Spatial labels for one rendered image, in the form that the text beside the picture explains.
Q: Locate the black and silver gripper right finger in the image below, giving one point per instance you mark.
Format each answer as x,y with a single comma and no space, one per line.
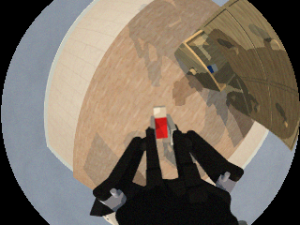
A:
222,172

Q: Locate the small wooden chest of drawers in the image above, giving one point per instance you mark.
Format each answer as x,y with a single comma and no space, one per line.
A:
220,10

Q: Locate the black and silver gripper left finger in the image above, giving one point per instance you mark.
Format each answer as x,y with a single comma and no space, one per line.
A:
112,192

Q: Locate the wooden drawer front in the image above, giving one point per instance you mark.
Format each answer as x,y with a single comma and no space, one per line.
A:
259,100
236,96
276,59
286,110
227,33
205,48

